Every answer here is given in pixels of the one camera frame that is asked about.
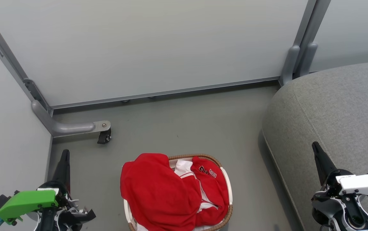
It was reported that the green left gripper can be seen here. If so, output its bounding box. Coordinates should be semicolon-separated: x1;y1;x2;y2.
0;149;96;226

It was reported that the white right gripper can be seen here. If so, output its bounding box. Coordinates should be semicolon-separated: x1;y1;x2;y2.
312;141;368;199

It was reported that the plain red t-shirt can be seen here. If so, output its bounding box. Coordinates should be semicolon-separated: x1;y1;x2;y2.
120;153;202;231

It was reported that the red jersey with white trim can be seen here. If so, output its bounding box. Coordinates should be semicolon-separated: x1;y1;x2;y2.
174;156;230;227

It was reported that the grey fabric sofa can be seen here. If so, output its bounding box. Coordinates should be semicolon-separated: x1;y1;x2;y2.
262;59;368;231

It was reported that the grey partition foot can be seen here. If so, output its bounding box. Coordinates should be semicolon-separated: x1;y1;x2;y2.
31;100;112;138

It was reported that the black caster wheel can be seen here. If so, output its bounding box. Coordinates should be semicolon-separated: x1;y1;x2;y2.
97;128;112;145

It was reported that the brown wicker laundry basket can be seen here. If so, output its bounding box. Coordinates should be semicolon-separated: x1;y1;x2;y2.
123;154;233;231

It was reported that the grey partition post with foot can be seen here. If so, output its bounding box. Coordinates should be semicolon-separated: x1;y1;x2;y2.
295;0;332;79
279;0;318;86

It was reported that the grey partition corner post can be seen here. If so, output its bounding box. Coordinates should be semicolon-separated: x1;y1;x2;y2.
0;3;54;116

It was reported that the grey partition bottom rail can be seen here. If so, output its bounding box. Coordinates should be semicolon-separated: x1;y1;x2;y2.
50;76;281;110

